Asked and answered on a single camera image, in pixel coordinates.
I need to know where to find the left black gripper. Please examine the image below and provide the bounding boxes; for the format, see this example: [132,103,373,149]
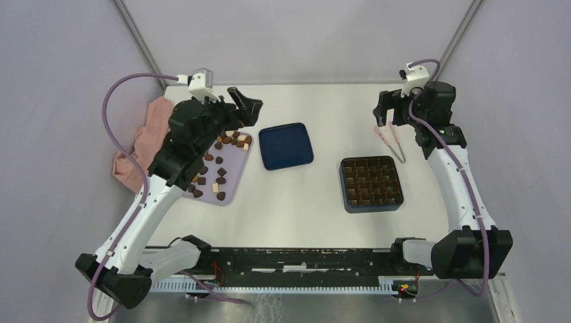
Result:
[193,86,262,156]

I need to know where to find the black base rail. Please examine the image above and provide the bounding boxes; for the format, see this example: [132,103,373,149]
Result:
[169,248,434,289]

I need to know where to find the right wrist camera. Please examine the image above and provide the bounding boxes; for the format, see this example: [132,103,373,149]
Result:
[399,63,430,98]

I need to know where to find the blue chocolate box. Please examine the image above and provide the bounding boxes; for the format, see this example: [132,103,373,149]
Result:
[339,155,404,214]

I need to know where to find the pink handled tongs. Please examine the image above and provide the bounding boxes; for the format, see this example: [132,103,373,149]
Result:
[373,121,407,164]

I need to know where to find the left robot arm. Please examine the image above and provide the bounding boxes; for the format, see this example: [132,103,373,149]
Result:
[75,87,263,309]

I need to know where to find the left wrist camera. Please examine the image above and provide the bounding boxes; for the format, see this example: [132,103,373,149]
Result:
[188,68,220,103]

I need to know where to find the dark blue box lid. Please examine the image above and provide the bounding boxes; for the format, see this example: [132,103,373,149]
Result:
[259,122,314,171]

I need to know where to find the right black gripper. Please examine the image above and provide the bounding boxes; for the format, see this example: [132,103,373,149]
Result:
[373,83,428,129]

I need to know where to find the lilac tray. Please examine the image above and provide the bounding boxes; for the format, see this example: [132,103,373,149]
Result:
[182,131,253,206]

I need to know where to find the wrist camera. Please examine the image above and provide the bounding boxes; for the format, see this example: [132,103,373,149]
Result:
[188,68,220,103]
[399,63,430,98]

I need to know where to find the pink cloth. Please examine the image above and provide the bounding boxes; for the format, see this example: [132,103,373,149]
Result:
[112,96,174,192]

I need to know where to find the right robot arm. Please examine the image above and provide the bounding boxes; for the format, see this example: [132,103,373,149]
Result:
[372,81,513,280]

